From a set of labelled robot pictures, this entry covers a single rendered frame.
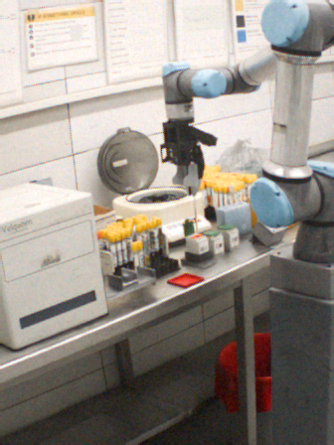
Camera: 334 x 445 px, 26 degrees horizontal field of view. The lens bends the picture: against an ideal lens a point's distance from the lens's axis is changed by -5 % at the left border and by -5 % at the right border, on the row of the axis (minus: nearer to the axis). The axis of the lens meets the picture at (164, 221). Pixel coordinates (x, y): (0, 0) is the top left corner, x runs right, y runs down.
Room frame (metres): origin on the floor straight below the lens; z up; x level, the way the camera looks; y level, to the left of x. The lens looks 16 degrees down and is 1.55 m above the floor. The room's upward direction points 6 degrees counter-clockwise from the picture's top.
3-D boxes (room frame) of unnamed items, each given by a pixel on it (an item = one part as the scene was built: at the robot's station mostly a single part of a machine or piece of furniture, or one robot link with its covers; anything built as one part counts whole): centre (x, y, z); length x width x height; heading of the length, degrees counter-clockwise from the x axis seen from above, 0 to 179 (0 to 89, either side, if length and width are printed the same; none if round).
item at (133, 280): (1.69, 0.13, 0.92); 0.21 x 0.07 x 0.05; 132
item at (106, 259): (1.97, 0.11, 0.91); 0.20 x 0.10 x 0.07; 132
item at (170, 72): (1.91, -0.07, 1.38); 0.09 x 0.08 x 0.11; 35
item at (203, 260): (1.93, -0.08, 0.89); 0.09 x 0.05 x 0.04; 42
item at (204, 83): (1.84, -0.14, 1.38); 0.11 x 0.11 x 0.08; 35
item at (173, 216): (2.25, 0.00, 0.94); 0.30 x 0.24 x 0.12; 33
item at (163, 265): (1.87, 0.06, 0.93); 0.17 x 0.09 x 0.11; 132
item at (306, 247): (1.67, -0.38, 1.00); 0.15 x 0.15 x 0.10
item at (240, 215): (2.12, -0.20, 0.92); 0.10 x 0.07 x 0.10; 124
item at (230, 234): (2.02, -0.17, 0.91); 0.05 x 0.04 x 0.07; 42
